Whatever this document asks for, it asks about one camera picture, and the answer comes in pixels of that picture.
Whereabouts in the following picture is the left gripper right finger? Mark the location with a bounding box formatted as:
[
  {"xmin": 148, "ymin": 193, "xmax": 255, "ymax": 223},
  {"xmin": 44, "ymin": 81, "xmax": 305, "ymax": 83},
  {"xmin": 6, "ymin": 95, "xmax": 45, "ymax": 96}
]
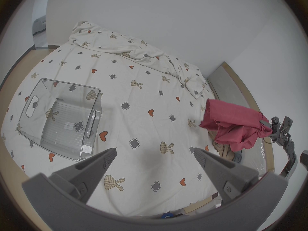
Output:
[{"xmin": 193, "ymin": 147, "xmax": 259, "ymax": 204}]

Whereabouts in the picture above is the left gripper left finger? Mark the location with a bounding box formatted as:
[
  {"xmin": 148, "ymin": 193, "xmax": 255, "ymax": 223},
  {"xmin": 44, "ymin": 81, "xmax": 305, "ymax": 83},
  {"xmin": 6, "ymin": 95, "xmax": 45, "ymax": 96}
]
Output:
[{"xmin": 49, "ymin": 147, "xmax": 118, "ymax": 203}]

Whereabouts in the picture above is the red shirt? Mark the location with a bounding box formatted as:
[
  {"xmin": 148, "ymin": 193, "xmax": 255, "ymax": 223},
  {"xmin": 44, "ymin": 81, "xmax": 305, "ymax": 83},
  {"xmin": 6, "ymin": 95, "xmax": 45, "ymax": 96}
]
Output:
[{"xmin": 198, "ymin": 99, "xmax": 274, "ymax": 153}]

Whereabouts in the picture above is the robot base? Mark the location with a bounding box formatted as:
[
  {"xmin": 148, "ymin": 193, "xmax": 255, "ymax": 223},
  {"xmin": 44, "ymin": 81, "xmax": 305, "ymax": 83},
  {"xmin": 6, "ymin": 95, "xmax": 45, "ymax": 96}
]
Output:
[{"xmin": 160, "ymin": 194, "xmax": 223, "ymax": 220}]

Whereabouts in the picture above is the brown jacket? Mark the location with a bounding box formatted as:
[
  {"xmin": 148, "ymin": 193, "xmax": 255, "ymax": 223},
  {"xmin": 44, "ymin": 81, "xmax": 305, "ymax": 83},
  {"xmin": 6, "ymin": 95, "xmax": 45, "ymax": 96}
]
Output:
[{"xmin": 207, "ymin": 128, "xmax": 241, "ymax": 163}]

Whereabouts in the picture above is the clear plastic box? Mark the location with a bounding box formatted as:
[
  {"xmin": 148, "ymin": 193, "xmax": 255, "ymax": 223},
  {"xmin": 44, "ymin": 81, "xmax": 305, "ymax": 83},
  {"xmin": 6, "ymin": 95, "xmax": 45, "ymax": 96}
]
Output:
[{"xmin": 16, "ymin": 78, "xmax": 103, "ymax": 162}]

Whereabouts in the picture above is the bed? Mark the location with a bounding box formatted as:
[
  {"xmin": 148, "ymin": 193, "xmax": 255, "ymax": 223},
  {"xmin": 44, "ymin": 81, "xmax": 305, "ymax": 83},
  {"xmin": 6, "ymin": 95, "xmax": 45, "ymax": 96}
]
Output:
[{"xmin": 0, "ymin": 21, "xmax": 276, "ymax": 216}]

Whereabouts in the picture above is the white printed quilt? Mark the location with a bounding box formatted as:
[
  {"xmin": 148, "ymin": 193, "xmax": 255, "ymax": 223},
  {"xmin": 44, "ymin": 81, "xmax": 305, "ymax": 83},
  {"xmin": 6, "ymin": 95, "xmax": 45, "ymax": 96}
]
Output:
[{"xmin": 67, "ymin": 21, "xmax": 210, "ymax": 99}]

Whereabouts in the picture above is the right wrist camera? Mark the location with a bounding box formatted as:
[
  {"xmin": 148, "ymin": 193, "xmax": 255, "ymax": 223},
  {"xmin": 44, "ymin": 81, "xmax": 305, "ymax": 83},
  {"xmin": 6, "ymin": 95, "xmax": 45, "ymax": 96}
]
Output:
[{"xmin": 282, "ymin": 116, "xmax": 293, "ymax": 131}]

